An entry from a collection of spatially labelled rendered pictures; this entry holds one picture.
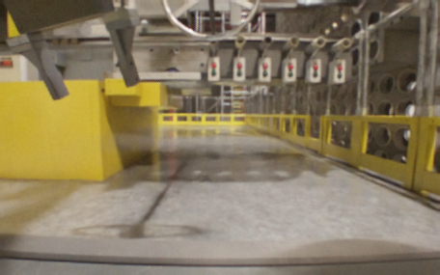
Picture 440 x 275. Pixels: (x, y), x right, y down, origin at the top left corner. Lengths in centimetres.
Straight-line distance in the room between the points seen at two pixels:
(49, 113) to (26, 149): 27
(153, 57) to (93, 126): 66
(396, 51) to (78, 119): 260
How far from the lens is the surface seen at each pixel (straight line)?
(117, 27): 35
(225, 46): 169
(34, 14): 40
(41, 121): 163
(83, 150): 149
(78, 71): 199
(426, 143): 147
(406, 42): 269
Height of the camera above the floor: 39
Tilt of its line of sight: 6 degrees down
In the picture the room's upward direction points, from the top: straight up
